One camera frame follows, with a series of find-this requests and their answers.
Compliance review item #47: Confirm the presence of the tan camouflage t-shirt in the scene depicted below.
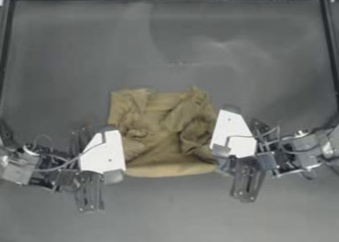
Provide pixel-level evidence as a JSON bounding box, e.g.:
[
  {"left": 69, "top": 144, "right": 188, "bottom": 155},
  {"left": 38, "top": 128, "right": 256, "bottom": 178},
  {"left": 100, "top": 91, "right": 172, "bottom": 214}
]
[{"left": 107, "top": 85, "right": 220, "bottom": 179}]

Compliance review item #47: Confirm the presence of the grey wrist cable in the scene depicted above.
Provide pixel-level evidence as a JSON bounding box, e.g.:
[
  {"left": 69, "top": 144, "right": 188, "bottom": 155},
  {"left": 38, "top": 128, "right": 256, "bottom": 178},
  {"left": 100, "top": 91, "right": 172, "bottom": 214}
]
[
  {"left": 32, "top": 140, "right": 105, "bottom": 174},
  {"left": 224, "top": 126, "right": 283, "bottom": 155}
]

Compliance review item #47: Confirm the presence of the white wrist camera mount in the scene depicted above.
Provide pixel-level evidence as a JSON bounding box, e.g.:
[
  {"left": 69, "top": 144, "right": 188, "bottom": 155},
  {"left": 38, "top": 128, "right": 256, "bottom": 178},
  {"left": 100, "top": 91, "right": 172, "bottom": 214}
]
[
  {"left": 209, "top": 105, "right": 257, "bottom": 160},
  {"left": 78, "top": 126, "right": 128, "bottom": 185}
]

